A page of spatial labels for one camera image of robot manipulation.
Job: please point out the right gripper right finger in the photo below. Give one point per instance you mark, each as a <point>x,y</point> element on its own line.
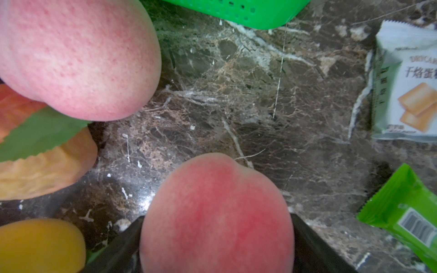
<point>313,254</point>

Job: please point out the pink peach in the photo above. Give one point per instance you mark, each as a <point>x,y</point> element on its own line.
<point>92,60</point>
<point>213,215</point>

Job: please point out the green snack packet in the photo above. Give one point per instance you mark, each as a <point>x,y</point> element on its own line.
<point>408,211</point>

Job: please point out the white biscuit packet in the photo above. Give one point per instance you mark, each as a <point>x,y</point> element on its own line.
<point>405,83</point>

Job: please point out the green plastic basket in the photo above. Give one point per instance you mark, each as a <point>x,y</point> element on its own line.
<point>258,14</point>

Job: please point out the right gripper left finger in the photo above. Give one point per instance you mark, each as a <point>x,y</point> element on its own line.
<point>122,254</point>

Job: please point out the orange wrinkled peach middle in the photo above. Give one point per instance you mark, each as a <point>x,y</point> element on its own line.
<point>42,151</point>

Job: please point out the yellow red peach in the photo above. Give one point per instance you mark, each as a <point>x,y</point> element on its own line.
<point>42,245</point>

